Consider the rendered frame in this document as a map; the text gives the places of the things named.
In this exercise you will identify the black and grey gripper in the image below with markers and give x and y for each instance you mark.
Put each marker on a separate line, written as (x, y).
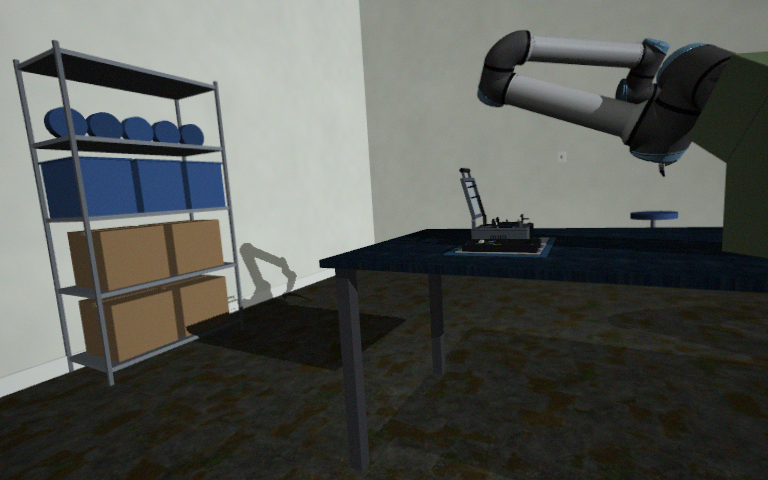
(662, 167)

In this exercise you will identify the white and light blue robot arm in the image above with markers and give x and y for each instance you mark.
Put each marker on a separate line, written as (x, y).
(687, 78)

